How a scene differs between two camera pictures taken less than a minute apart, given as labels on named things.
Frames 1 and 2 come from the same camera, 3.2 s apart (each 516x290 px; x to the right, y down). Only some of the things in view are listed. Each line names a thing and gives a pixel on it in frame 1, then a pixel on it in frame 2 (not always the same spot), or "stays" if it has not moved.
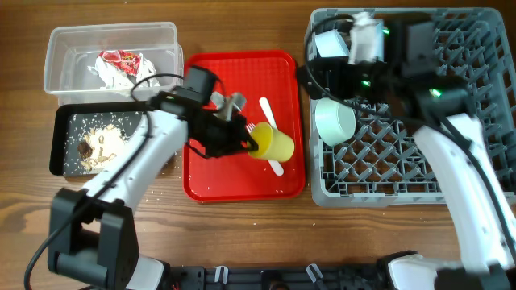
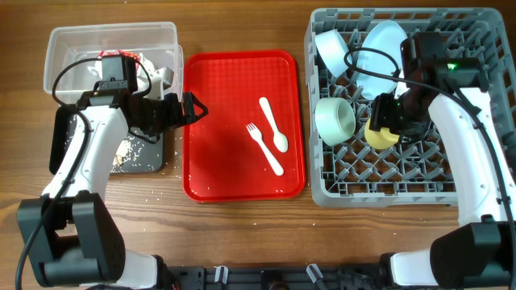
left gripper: x=234 y=141 to x=172 y=117
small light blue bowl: x=330 y=44 stays
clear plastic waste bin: x=71 y=49 stays
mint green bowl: x=334 y=121 stays
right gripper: x=336 y=69 to x=380 y=117
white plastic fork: x=275 y=164 stays
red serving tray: x=269 y=81 stays
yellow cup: x=272 y=144 to x=381 y=139
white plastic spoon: x=268 y=112 stays
